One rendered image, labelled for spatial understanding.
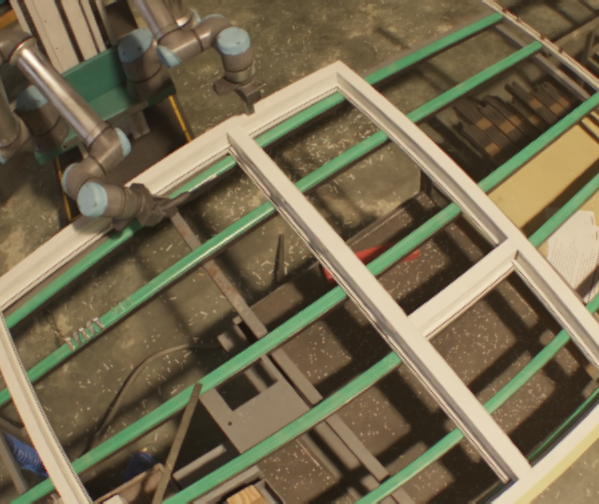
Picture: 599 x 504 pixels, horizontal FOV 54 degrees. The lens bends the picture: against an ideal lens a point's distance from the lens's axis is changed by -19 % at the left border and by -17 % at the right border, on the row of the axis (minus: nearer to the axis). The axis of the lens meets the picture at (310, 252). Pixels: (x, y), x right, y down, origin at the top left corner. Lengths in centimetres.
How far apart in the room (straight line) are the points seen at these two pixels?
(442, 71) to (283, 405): 230
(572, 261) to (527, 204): 27
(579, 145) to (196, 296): 172
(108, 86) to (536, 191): 173
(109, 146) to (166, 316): 119
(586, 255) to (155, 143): 189
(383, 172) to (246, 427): 168
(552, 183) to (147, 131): 178
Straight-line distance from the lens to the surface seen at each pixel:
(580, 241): 228
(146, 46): 249
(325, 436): 201
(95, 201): 174
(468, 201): 195
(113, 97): 272
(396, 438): 197
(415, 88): 347
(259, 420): 174
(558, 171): 243
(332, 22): 390
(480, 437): 167
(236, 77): 196
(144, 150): 299
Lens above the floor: 250
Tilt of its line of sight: 60 degrees down
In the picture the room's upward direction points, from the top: 11 degrees counter-clockwise
